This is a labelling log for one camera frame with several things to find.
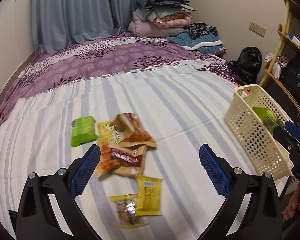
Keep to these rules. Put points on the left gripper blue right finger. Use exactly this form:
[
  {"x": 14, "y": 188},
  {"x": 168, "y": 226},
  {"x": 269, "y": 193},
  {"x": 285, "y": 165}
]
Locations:
[{"x": 262, "y": 218}]

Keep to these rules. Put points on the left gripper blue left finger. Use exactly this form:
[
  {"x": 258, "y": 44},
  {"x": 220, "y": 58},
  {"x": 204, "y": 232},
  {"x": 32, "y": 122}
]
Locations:
[{"x": 35, "y": 218}]

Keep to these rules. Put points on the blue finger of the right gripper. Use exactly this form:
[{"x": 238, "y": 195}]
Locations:
[
  {"x": 284, "y": 138},
  {"x": 293, "y": 130}
]

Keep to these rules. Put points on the cream perforated plastic basket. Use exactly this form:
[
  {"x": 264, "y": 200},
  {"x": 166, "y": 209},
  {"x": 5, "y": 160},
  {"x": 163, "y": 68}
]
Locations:
[{"x": 265, "y": 153}]

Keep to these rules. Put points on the green snack pack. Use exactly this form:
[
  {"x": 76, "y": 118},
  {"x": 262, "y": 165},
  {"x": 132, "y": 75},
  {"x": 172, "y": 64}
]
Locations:
[
  {"x": 269, "y": 120},
  {"x": 83, "y": 131}
]

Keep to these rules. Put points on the yellow oat cookie pack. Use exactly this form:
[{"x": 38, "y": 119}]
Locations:
[{"x": 126, "y": 211}]

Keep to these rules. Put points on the brown red label snack pack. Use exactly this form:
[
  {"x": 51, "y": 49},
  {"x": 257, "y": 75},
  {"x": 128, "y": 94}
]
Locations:
[{"x": 125, "y": 162}]

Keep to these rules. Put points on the yellow bibizan biscuit pack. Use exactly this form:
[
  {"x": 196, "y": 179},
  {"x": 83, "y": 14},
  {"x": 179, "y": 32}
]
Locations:
[{"x": 149, "y": 196}]

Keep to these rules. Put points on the brown bread snack pack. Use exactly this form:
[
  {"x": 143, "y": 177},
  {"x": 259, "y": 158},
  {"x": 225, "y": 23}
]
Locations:
[{"x": 132, "y": 131}]

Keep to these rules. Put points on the person right hand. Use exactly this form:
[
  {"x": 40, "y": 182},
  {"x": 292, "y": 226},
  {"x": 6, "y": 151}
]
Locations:
[{"x": 293, "y": 205}]

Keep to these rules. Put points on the black LANWEI shopping bag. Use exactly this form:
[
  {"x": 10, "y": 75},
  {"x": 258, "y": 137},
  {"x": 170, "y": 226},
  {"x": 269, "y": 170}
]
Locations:
[{"x": 290, "y": 77}]

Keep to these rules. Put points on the pink clothes on shelf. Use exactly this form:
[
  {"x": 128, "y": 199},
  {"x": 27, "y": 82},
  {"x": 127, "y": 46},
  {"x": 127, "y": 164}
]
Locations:
[{"x": 280, "y": 63}]

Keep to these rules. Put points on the black backpack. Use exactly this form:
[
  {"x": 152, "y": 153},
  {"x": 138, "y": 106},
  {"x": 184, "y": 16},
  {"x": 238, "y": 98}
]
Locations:
[{"x": 247, "y": 67}]

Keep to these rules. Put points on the wooden shelf unit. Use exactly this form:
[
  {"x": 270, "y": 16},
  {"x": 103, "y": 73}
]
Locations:
[{"x": 285, "y": 47}]

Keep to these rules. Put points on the striped white blue sheet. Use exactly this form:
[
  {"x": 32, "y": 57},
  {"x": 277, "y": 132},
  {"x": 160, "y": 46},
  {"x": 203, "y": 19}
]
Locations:
[{"x": 181, "y": 107}]

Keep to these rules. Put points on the teal blue blanket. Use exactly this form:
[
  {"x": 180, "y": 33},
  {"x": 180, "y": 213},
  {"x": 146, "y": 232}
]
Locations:
[{"x": 205, "y": 44}]

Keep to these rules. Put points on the leopard print cloth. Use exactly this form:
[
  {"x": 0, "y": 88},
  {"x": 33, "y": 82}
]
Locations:
[{"x": 197, "y": 30}]

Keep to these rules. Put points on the purple floral bedspread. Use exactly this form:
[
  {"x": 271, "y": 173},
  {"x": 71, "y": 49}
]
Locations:
[{"x": 121, "y": 53}]

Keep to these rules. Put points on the folded quilt stack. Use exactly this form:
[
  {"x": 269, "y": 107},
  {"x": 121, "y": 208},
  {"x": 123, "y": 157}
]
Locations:
[{"x": 160, "y": 18}]

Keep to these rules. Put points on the blue grey curtain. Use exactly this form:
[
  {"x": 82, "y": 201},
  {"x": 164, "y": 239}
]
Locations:
[{"x": 58, "y": 23}]

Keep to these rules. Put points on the wall power socket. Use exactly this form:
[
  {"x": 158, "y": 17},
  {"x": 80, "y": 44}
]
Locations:
[{"x": 257, "y": 29}]

